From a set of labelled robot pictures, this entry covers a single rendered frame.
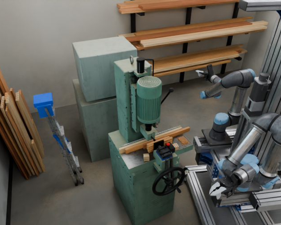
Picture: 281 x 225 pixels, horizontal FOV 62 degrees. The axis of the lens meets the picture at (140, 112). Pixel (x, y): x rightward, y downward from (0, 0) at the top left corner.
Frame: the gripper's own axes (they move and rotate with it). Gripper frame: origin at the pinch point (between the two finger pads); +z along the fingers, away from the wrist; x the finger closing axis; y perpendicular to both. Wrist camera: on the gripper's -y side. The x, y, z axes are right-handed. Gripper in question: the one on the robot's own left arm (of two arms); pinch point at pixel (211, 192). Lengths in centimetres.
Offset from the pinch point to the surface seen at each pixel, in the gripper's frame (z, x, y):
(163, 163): -8, 53, 24
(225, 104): -234, 177, 106
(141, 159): 2, 69, 26
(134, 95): -6, 84, -22
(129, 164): 12, 69, 25
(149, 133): -10, 73, 8
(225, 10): -300, 253, -30
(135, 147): 0, 79, 21
